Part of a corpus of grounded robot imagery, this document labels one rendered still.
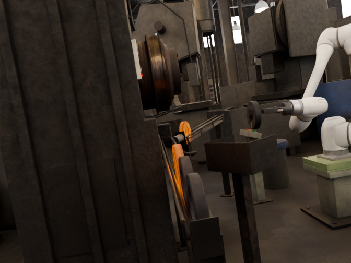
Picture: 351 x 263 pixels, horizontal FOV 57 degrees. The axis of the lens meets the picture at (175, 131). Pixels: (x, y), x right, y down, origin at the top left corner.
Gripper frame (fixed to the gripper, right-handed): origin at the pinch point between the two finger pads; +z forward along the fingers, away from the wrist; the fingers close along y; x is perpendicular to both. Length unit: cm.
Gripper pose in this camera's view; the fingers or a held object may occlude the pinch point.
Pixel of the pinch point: (253, 111)
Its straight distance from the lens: 181.8
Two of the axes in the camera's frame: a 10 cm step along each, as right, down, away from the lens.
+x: -0.9, -9.9, -0.9
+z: -9.9, 1.0, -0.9
